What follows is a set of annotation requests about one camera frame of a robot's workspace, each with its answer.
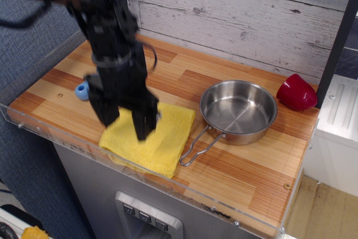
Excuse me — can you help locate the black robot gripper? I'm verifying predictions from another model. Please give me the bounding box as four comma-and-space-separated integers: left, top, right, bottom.
83, 54, 161, 142

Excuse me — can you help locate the yellow towel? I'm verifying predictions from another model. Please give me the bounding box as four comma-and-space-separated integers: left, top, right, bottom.
99, 103, 195, 178

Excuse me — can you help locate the stainless steel pan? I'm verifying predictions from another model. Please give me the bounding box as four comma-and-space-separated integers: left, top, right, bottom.
179, 80, 278, 167

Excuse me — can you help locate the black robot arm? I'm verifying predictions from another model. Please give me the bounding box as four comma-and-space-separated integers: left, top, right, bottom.
1, 0, 158, 140

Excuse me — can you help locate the clear acrylic shelf guard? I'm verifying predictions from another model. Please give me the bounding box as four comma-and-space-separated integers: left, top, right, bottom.
1, 16, 319, 238

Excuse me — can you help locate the blue grey ice cream scoop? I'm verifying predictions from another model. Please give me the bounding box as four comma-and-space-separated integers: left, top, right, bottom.
74, 81, 89, 101

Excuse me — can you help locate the toy fridge water dispenser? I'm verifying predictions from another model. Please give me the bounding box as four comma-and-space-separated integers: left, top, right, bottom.
115, 191, 184, 238

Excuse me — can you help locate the yellow object bottom left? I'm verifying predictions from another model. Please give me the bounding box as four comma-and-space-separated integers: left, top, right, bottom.
21, 226, 50, 239

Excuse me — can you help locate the red plastic cup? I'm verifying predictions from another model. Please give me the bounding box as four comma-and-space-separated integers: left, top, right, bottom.
276, 74, 318, 111

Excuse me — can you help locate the white toy sink unit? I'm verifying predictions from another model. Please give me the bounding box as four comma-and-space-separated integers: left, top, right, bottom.
303, 75, 357, 196

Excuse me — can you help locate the black right shelf post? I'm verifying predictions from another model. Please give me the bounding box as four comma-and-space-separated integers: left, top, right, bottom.
315, 0, 357, 109

